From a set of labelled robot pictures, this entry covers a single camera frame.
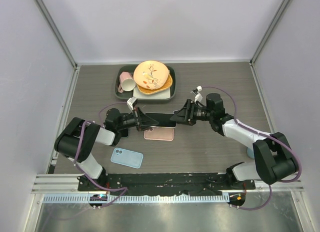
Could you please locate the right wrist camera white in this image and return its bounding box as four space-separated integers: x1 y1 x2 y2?
191 86 203 103

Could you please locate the white square plate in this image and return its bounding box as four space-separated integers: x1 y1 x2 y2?
133 86 171 100

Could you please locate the white phone black screen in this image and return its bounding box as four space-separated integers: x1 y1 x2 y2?
146 113 177 128

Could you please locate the pink phone case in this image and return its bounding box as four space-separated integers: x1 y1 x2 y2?
143 127 174 141

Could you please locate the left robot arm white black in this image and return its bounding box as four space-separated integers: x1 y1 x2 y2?
54 107 159 192

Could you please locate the light blue cup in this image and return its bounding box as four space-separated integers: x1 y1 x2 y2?
246 148 255 159

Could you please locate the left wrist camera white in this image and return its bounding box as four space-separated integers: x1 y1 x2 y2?
126 97 138 111

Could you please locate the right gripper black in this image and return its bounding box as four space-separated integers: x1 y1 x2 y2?
170 99 214 126

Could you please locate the dark green tray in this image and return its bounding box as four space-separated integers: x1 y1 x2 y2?
114 64 176 103

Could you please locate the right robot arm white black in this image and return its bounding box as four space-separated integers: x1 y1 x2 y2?
171 93 302 190

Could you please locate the green phone black screen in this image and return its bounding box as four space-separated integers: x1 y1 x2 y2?
120 129 129 138

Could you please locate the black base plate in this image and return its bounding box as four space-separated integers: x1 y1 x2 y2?
77 172 256 196

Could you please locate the light blue phone case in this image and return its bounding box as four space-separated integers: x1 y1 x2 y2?
110 148 144 169

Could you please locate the peach floral plate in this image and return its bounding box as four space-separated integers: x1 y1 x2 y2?
133 60 169 90

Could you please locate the pink mug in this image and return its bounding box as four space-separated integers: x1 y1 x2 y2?
118 72 136 93

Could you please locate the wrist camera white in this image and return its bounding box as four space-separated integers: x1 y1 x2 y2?
126 97 138 111
191 86 203 103

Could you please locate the white slotted cable duct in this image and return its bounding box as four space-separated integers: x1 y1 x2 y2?
43 193 230 204

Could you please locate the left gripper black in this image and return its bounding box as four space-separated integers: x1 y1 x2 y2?
116 107 159 132

